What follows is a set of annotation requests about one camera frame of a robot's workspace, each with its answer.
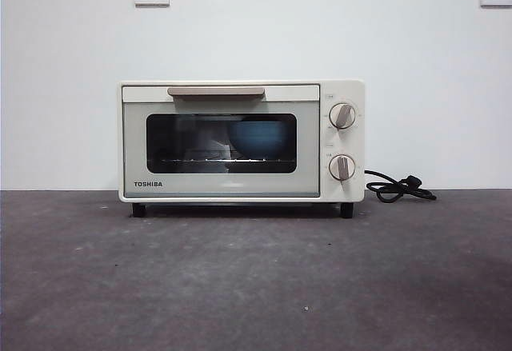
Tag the blue ribbed bowl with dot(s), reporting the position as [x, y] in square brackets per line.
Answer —
[258, 139]

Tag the beige oven knob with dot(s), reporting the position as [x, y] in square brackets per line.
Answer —
[342, 166]
[342, 115]

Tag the cream Toshiba toaster oven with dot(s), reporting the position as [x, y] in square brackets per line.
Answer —
[354, 87]

